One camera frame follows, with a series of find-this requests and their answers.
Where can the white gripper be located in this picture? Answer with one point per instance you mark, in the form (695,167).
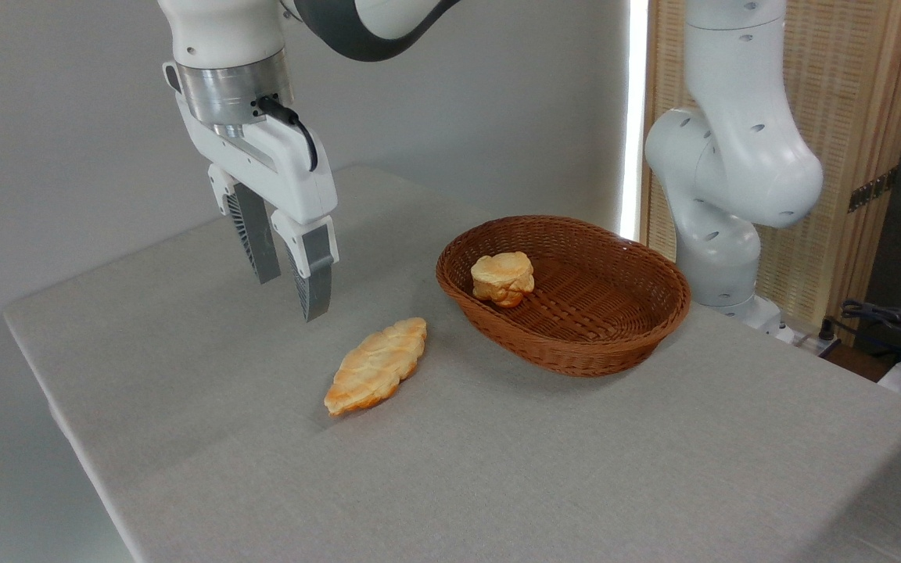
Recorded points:
(290,176)

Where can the long golden bread loaf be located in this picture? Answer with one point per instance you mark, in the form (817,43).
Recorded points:
(376,366)

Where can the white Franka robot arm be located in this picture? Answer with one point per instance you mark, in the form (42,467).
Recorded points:
(736,156)

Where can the small round bread roll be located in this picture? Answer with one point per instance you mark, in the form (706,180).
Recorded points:
(502,277)

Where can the brown oval wicker basket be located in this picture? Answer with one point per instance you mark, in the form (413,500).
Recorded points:
(615,328)

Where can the grey tablecloth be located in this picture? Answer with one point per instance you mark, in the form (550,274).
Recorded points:
(497,469)

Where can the dark metal screen hinge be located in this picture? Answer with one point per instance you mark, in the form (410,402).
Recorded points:
(873,190)

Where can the wooden bamboo folding screen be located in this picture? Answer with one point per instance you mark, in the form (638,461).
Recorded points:
(857,86)

